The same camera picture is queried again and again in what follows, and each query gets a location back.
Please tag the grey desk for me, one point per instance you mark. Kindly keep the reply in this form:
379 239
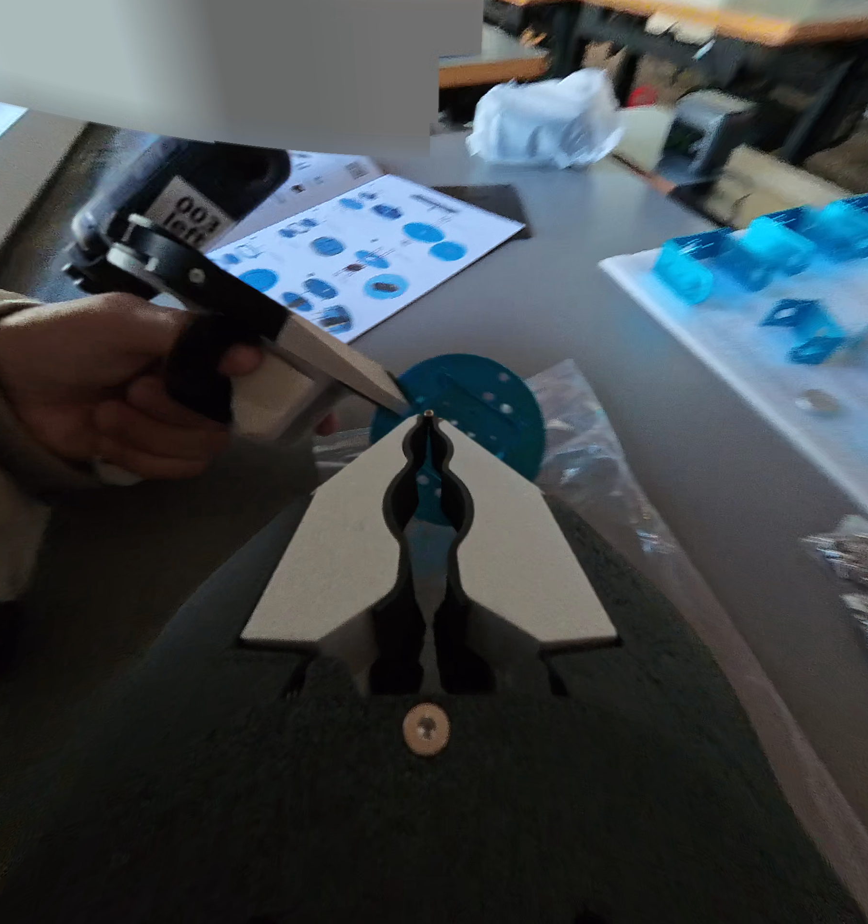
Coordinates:
585 325

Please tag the person's left hand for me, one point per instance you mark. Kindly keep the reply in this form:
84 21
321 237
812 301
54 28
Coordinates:
80 375

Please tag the small silver round disc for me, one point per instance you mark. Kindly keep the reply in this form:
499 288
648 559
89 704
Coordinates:
816 401

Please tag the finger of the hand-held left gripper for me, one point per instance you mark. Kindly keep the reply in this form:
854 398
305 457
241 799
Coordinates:
340 368

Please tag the white crumpled wrap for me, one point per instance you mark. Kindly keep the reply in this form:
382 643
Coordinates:
542 115

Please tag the grey timer with green display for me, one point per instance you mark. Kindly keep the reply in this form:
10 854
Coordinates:
708 130

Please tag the clear plastic bag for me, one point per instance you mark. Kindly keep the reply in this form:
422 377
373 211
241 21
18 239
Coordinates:
592 462

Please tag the white foam tray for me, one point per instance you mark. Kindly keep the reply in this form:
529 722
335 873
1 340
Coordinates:
730 361

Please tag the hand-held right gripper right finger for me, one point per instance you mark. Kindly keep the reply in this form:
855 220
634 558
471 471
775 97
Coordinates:
527 570

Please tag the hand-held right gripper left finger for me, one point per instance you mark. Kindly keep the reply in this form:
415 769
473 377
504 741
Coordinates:
325 570

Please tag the small blue angled bracket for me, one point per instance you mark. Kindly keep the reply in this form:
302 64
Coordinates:
802 325

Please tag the white instruction booklet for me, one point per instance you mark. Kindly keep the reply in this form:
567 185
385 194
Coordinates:
405 260

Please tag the pile of screw bags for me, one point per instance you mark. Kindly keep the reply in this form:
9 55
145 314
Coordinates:
860 570

